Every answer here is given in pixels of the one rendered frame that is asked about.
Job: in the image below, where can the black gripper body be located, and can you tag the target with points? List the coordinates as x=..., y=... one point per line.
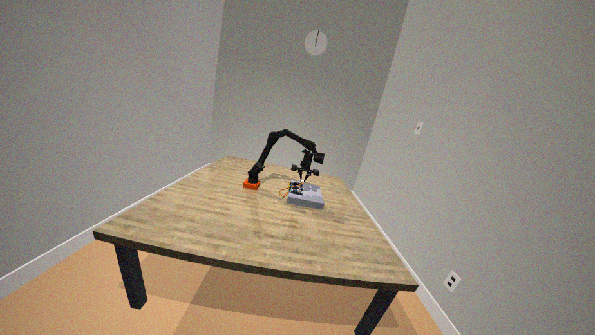
x=305, y=167

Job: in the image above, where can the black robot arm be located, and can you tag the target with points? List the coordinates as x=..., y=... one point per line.
x=271, y=140

